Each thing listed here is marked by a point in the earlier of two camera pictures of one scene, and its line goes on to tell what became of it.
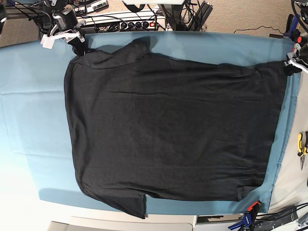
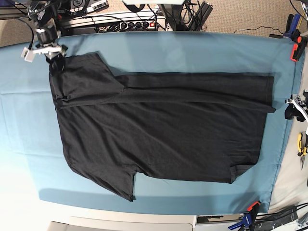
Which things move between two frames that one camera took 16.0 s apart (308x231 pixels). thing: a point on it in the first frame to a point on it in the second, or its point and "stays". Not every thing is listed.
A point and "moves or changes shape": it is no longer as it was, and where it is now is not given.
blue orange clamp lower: x=248 y=217 stays
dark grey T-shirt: x=143 y=125 moves or changes shape
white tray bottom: x=150 y=223 stays
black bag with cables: x=268 y=222 stays
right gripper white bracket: x=47 y=40 to x=57 y=63
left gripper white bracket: x=291 y=62 to x=302 y=110
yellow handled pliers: x=302 y=140 stays
